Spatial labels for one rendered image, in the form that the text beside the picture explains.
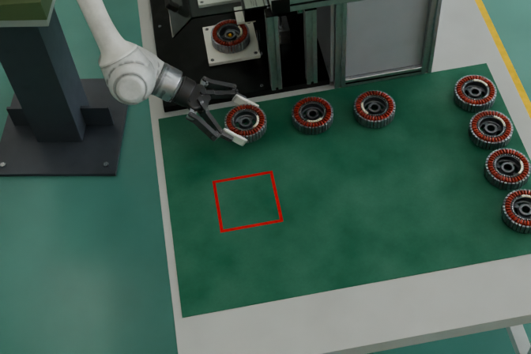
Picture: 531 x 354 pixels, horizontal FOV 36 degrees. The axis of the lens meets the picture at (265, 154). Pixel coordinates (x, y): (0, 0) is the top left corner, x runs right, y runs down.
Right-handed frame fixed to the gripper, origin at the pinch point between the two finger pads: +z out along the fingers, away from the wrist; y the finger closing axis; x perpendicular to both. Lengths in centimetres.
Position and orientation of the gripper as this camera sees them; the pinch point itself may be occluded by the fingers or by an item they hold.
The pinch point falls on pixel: (244, 122)
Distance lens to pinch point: 221.6
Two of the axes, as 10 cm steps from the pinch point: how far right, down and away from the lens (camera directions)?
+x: 4.3, -4.3, -8.0
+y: -2.5, 7.9, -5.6
